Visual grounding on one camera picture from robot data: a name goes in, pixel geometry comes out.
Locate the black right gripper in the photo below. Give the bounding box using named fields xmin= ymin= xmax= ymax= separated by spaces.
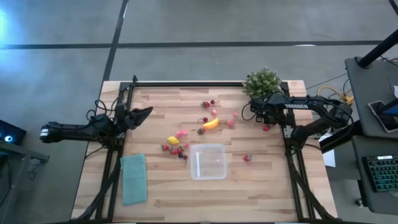
xmin=249 ymin=94 xmax=283 ymax=118

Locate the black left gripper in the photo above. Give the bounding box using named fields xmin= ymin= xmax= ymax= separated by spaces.
xmin=115 ymin=103 xmax=154 ymax=131

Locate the yellow toy banana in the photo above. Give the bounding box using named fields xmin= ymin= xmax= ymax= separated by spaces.
xmin=202 ymin=117 xmax=220 ymax=131

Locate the clear plastic tupperware container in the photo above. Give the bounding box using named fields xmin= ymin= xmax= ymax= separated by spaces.
xmin=190 ymin=143 xmax=228 ymax=181

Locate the potted green plant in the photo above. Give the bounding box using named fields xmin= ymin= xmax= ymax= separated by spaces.
xmin=242 ymin=66 xmax=282 ymax=100

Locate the teal folded cloth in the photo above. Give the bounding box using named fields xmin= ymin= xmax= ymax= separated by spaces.
xmin=119 ymin=153 xmax=148 ymax=207

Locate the black desk support bar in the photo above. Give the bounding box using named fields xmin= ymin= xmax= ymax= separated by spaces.
xmin=319 ymin=119 xmax=363 ymax=154

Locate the white paper sheet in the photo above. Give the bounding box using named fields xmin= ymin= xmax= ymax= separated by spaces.
xmin=322 ymin=133 xmax=337 ymax=169

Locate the grey side desk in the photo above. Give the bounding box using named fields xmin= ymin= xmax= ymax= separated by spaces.
xmin=351 ymin=135 xmax=398 ymax=216
xmin=344 ymin=57 xmax=398 ymax=139

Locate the black smartphone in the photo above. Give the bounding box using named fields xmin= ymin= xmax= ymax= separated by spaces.
xmin=368 ymin=100 xmax=398 ymax=133

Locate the black box with blue light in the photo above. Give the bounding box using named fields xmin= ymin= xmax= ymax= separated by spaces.
xmin=0 ymin=119 xmax=27 ymax=146

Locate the dark metal stand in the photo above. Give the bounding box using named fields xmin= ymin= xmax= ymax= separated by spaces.
xmin=0 ymin=141 xmax=50 ymax=224

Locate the black round pole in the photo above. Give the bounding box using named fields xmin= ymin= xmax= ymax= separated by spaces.
xmin=356 ymin=28 xmax=398 ymax=69

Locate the backlit black keyboard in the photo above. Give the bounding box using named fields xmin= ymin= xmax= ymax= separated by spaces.
xmin=362 ymin=154 xmax=398 ymax=193

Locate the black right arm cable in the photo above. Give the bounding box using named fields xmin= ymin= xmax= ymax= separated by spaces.
xmin=241 ymin=102 xmax=259 ymax=121

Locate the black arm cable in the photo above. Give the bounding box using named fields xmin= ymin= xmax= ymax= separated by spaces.
xmin=241 ymin=102 xmax=259 ymax=121
xmin=85 ymin=98 xmax=126 ymax=122

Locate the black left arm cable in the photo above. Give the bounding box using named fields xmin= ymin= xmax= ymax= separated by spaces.
xmin=85 ymin=98 xmax=126 ymax=122

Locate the black aluminium extrusion frame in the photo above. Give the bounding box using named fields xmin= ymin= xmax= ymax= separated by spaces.
xmin=73 ymin=74 xmax=340 ymax=224

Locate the thin black floor cable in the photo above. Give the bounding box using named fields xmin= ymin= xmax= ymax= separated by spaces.
xmin=306 ymin=72 xmax=348 ymax=90

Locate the yellow power cable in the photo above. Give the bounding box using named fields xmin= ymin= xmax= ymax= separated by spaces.
xmin=317 ymin=85 xmax=355 ymax=106

